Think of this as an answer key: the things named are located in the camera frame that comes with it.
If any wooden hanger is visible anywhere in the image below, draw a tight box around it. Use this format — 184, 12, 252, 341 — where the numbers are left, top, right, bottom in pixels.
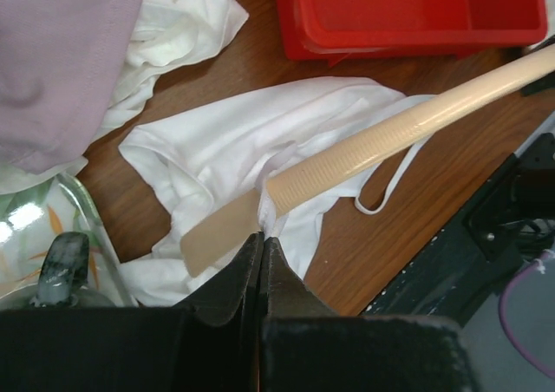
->
180, 45, 554, 277

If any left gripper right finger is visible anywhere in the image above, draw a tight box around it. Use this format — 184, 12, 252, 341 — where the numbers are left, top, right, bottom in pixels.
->
259, 238, 473, 391

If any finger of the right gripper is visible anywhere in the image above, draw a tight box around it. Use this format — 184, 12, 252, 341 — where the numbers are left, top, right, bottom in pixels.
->
519, 34, 555, 98

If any red plastic bin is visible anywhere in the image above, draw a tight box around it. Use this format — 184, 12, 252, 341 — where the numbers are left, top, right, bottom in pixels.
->
275, 0, 547, 65

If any mauve tank top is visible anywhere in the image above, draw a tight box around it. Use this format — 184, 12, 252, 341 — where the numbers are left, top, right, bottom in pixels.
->
1, 0, 143, 173

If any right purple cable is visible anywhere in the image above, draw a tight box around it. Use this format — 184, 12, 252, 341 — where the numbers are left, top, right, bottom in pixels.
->
497, 248, 555, 380

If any white hanging garment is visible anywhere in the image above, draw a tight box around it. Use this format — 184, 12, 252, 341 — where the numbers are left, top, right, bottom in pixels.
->
1, 0, 248, 194

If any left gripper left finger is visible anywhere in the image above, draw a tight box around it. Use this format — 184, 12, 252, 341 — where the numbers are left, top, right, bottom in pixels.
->
1, 233, 264, 391

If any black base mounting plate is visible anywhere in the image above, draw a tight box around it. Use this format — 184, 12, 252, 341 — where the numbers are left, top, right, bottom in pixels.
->
366, 132, 554, 324

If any floral serving tray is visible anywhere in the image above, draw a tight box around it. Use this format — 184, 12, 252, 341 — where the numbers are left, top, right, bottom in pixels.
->
1, 173, 138, 308

